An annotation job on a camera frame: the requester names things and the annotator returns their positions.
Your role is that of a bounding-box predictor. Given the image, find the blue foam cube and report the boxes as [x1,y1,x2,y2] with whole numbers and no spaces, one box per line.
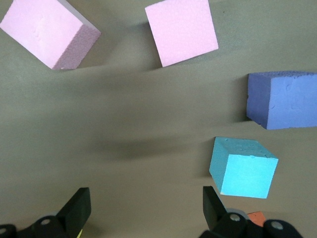
[209,136,279,200]

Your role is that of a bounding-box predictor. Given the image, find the orange foam cube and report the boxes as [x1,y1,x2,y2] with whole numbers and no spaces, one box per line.
[247,211,267,228]

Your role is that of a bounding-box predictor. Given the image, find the pink foam cube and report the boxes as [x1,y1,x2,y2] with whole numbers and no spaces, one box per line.
[0,0,102,71]
[145,0,219,68]

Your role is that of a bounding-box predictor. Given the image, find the purple foam cube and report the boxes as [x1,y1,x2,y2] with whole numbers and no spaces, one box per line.
[246,71,317,130]

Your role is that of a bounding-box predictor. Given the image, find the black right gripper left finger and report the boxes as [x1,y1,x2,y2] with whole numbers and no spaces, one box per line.
[32,187,92,238]

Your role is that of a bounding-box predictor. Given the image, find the brown paper table cover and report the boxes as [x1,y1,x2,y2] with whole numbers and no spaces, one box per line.
[0,0,317,238]

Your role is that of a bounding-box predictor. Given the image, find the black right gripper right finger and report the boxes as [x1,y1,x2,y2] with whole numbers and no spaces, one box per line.
[203,185,251,238]

